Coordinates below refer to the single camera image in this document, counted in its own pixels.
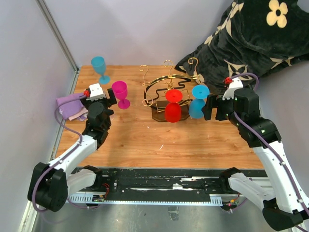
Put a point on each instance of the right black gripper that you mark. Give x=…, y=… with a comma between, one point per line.
x=211, y=102

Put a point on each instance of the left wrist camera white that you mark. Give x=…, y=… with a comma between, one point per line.
x=94, y=92

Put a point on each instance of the red wine glass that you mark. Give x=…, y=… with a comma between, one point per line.
x=173, y=110

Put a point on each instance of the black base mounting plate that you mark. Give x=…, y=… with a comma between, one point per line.
x=161, y=184

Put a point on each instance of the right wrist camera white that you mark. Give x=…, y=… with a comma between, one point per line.
x=233, y=85

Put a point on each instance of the purple cloth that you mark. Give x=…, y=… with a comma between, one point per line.
x=72, y=110

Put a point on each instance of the magenta wine glass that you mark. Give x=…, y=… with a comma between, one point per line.
x=120, y=91

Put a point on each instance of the cyan wine glass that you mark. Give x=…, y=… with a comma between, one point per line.
x=99, y=66
x=200, y=92

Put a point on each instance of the black floral plush pillow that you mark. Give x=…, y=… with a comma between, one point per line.
x=254, y=36

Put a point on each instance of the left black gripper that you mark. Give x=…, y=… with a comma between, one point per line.
x=87, y=103

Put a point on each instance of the gold wire wine glass rack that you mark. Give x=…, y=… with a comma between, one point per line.
x=154, y=93

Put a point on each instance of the aluminium corner rail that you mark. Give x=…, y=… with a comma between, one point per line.
x=56, y=32

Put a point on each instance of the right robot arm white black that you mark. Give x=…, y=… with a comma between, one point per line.
x=284, y=207

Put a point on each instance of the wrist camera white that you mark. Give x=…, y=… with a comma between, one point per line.
x=94, y=92
x=233, y=85

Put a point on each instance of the slotted grey cable duct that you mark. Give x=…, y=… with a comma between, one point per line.
x=91, y=198

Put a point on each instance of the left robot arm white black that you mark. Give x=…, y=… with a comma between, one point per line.
x=52, y=183

